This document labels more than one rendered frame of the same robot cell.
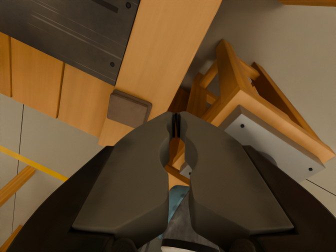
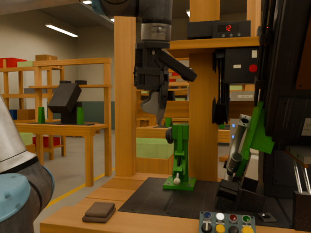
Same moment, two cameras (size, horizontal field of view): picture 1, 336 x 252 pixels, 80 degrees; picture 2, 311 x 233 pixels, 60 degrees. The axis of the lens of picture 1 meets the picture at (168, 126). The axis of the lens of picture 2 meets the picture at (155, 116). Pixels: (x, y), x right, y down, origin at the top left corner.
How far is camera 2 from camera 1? 0.73 m
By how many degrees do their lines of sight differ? 84
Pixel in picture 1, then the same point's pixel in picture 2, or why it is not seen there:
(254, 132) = not seen: outside the picture
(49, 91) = (106, 196)
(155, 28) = (159, 221)
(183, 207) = (50, 179)
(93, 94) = not seen: hidden behind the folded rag
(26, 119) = not seen: outside the picture
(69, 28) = (149, 199)
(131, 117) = (97, 208)
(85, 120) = (83, 205)
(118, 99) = (111, 204)
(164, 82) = (124, 226)
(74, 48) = (138, 200)
